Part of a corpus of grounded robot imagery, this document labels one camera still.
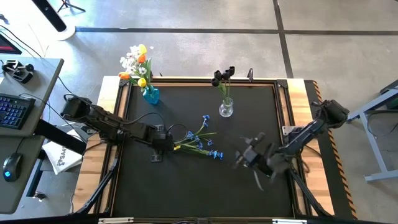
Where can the yellow artificial tulip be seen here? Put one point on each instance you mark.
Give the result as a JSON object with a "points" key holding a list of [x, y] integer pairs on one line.
{"points": [[142, 82]]}

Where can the black handheld controller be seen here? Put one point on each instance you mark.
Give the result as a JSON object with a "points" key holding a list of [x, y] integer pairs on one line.
{"points": [[18, 71]]}

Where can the blue artificial flower spray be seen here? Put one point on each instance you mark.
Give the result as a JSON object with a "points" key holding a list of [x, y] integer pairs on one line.
{"points": [[206, 117], [214, 153], [210, 142], [190, 134]]}

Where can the black backlit keyboard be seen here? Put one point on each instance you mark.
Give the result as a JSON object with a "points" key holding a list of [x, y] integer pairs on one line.
{"points": [[14, 110]]}

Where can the grey office desk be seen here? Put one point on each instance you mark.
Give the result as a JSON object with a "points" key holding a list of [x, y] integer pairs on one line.
{"points": [[15, 199]]}

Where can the white round stand base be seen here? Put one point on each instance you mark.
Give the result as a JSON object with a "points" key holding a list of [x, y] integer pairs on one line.
{"points": [[63, 32]]}

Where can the green tulip stem with leaves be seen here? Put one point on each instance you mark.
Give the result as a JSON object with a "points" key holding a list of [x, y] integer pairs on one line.
{"points": [[142, 49]]}

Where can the black tripod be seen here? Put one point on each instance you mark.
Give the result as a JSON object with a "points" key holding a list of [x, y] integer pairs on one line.
{"points": [[70, 4]]}

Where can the black table border frame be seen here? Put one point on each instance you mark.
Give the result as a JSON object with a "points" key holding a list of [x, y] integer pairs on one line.
{"points": [[186, 81]]}

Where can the black computer mouse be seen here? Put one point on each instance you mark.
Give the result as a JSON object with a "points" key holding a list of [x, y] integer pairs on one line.
{"points": [[12, 166]]}

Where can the clear glass vase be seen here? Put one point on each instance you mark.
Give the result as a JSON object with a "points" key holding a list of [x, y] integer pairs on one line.
{"points": [[226, 109]]}

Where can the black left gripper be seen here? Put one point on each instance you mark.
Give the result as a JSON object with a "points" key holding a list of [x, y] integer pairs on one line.
{"points": [[161, 141]]}

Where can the large yellow tulip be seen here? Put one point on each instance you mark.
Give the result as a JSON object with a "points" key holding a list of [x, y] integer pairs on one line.
{"points": [[214, 82]]}

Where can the blue glass vase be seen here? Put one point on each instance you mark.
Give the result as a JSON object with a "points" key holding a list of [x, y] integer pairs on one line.
{"points": [[151, 95]]}

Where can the grey metal table frame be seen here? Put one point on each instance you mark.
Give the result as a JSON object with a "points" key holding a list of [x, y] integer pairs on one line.
{"points": [[373, 130]]}

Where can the black frame strut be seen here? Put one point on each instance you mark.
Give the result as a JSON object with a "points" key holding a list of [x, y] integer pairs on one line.
{"points": [[308, 194], [93, 193]]}

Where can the black metal clip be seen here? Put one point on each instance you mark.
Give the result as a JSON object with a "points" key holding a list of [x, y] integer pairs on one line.
{"points": [[250, 74]]}

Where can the orange artificial tulip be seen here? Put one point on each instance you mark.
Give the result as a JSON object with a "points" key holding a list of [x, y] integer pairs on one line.
{"points": [[141, 58], [124, 76]]}

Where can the black stand pole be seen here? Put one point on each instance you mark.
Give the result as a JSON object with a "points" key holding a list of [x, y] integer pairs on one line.
{"points": [[49, 14]]}

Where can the black flat support bar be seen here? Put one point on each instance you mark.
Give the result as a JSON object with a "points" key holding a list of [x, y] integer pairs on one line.
{"points": [[59, 137]]}

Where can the dark screen with red glow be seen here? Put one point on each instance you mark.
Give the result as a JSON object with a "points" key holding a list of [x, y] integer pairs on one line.
{"points": [[7, 46]]}

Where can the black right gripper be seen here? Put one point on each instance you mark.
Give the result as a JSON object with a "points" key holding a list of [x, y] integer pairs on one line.
{"points": [[265, 160]]}

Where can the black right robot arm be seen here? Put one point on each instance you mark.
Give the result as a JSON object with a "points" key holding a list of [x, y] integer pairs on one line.
{"points": [[311, 130]]}

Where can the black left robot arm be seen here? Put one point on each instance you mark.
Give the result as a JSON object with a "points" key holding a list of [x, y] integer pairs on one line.
{"points": [[102, 121]]}

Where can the silver metal bracket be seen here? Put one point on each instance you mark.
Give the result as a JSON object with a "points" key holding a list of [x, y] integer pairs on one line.
{"points": [[289, 221], [115, 220]]}

